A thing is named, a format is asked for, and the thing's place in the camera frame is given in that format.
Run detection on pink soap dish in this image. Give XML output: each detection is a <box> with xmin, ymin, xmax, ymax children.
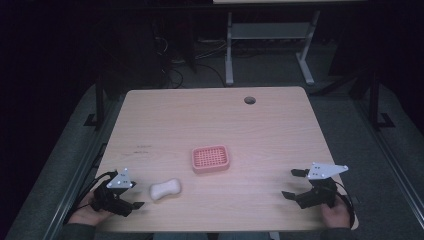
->
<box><xmin>191</xmin><ymin>143</ymin><xmax>231</xmax><ymax>175</ymax></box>

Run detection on white soap bar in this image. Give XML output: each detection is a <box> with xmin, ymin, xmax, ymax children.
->
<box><xmin>149</xmin><ymin>177</ymin><xmax>183</xmax><ymax>202</ymax></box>

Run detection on black metal stand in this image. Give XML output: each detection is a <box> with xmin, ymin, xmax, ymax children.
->
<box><xmin>367</xmin><ymin>68</ymin><xmax>397</xmax><ymax>132</ymax></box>
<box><xmin>83</xmin><ymin>71</ymin><xmax>108</xmax><ymax>132</ymax></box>

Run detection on white metal table frame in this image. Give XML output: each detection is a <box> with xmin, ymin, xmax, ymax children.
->
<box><xmin>224</xmin><ymin>9</ymin><xmax>322</xmax><ymax>87</ymax></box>

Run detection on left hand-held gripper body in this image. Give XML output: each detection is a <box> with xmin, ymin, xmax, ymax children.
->
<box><xmin>91</xmin><ymin>167</ymin><xmax>138</xmax><ymax>218</ymax></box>

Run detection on person's right hand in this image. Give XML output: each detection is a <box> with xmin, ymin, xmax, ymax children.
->
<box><xmin>320</xmin><ymin>195</ymin><xmax>352</xmax><ymax>230</ymax></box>

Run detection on black floor cables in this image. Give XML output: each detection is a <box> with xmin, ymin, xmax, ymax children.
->
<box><xmin>152</xmin><ymin>34</ymin><xmax>228</xmax><ymax>90</ymax></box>

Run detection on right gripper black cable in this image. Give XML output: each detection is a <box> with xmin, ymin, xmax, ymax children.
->
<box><xmin>333</xmin><ymin>181</ymin><xmax>356</xmax><ymax>230</ymax></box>

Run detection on person's left hand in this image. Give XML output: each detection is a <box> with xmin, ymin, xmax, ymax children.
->
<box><xmin>67</xmin><ymin>191</ymin><xmax>114</xmax><ymax>227</ymax></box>

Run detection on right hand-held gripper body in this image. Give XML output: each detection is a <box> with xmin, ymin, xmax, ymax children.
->
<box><xmin>294</xmin><ymin>162</ymin><xmax>350</xmax><ymax>210</ymax></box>

